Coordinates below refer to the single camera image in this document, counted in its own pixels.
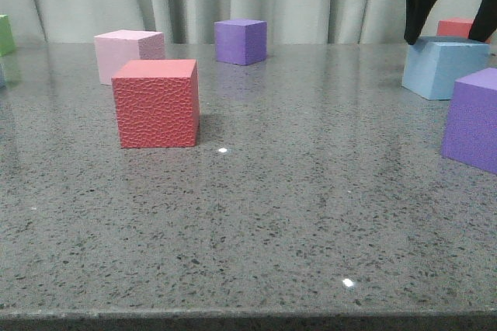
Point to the light blue foam cube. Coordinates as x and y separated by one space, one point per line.
2 77
434 63

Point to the red foam cube at back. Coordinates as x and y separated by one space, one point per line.
455 27

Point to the large purple foam cube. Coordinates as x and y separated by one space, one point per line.
470 132

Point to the purple foam cube at back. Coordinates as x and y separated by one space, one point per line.
240 41

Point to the textured red foam cube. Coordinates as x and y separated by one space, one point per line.
157 103

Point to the pink foam cube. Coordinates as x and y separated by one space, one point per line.
115 49

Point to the green foam cube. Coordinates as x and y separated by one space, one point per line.
7 44

